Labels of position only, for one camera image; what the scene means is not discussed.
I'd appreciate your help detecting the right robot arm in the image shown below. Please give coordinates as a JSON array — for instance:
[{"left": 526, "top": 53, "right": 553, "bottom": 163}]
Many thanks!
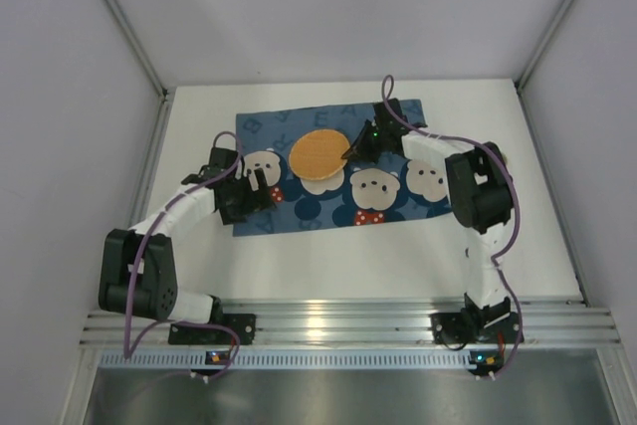
[{"left": 342, "top": 119, "right": 520, "bottom": 335}]

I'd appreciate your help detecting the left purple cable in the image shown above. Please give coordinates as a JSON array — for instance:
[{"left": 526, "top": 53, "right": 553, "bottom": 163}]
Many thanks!
[{"left": 122, "top": 131, "right": 244, "bottom": 381}]

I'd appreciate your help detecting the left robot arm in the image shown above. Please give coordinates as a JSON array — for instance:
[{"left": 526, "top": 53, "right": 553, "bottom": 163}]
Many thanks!
[{"left": 99, "top": 166, "right": 275, "bottom": 323}]

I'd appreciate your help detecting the blue cartoon placemat cloth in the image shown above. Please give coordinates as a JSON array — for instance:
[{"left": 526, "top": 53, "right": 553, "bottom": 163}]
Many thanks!
[{"left": 233, "top": 104, "right": 451, "bottom": 237}]

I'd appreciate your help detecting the purple cable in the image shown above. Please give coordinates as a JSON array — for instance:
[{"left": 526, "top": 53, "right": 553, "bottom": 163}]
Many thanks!
[
  {"left": 380, "top": 75, "right": 524, "bottom": 379},
  {"left": 122, "top": 131, "right": 244, "bottom": 381}
]

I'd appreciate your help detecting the round woven orange plate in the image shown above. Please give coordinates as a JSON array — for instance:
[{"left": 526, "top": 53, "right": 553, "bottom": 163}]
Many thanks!
[{"left": 288, "top": 129, "right": 350, "bottom": 181}]

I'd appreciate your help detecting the right aluminium frame post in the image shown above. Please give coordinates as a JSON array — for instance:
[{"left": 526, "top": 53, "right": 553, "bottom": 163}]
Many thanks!
[{"left": 515, "top": 0, "right": 611, "bottom": 93}]

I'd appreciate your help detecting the left aluminium frame post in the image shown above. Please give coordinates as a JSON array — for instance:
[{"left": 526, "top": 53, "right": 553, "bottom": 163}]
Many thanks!
[{"left": 102, "top": 0, "right": 168, "bottom": 101}]

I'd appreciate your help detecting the aluminium frame post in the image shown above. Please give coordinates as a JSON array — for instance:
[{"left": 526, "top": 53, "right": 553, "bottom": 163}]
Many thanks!
[
  {"left": 102, "top": 0, "right": 168, "bottom": 101},
  {"left": 515, "top": 0, "right": 611, "bottom": 93}
]

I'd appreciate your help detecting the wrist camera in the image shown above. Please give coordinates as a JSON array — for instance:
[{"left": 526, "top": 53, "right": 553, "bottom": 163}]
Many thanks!
[
  {"left": 208, "top": 146, "right": 239, "bottom": 176},
  {"left": 373, "top": 99, "right": 407, "bottom": 130}
]

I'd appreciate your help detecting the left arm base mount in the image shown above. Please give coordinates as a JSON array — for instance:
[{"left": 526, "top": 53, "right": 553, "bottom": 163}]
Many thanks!
[{"left": 168, "top": 313, "right": 257, "bottom": 345}]

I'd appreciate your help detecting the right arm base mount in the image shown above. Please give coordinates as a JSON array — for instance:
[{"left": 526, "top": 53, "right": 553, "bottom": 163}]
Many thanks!
[{"left": 431, "top": 313, "right": 522, "bottom": 349}]

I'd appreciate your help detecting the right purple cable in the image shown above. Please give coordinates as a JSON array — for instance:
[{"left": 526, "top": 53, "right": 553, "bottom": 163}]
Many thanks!
[{"left": 380, "top": 75, "right": 524, "bottom": 379}]

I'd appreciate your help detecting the slotted cable duct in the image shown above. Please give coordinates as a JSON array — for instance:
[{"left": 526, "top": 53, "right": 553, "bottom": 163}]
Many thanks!
[{"left": 100, "top": 347, "right": 502, "bottom": 371}]

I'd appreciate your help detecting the aluminium front rail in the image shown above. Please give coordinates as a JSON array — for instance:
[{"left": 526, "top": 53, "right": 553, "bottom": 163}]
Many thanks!
[{"left": 79, "top": 298, "right": 621, "bottom": 346}]

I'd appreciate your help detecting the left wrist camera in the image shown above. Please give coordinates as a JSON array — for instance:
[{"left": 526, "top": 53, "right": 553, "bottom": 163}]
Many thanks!
[{"left": 208, "top": 146, "right": 239, "bottom": 176}]

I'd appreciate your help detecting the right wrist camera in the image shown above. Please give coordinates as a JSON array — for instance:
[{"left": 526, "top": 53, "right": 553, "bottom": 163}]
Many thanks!
[{"left": 373, "top": 99, "right": 407, "bottom": 130}]

